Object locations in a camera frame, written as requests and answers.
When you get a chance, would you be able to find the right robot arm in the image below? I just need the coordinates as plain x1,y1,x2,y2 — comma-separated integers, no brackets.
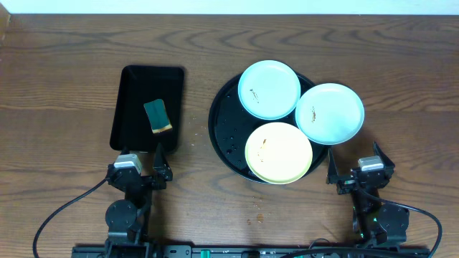
326,143,410,248

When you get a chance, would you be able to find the light blue plate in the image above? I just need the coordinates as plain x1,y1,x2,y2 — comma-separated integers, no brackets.
237,60,301,120

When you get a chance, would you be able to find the yellow plate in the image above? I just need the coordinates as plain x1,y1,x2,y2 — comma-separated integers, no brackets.
245,122,313,184

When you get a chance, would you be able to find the black rectangular tray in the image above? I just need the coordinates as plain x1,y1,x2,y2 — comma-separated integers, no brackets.
110,65,185,153

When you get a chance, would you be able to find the black round tray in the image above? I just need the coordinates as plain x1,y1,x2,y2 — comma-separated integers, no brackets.
208,72,331,184

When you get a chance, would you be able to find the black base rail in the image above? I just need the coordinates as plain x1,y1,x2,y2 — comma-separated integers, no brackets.
70,244,431,258

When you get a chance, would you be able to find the green and yellow sponge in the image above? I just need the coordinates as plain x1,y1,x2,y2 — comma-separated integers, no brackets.
143,99,173,134

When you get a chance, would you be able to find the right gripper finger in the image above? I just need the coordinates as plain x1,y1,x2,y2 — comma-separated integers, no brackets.
373,141,395,168
326,148,339,184

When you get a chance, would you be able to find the pale blue plate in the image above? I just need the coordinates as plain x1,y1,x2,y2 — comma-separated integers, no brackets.
295,83,365,145

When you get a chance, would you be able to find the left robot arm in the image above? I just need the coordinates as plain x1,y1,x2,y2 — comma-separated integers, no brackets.
105,144,173,244

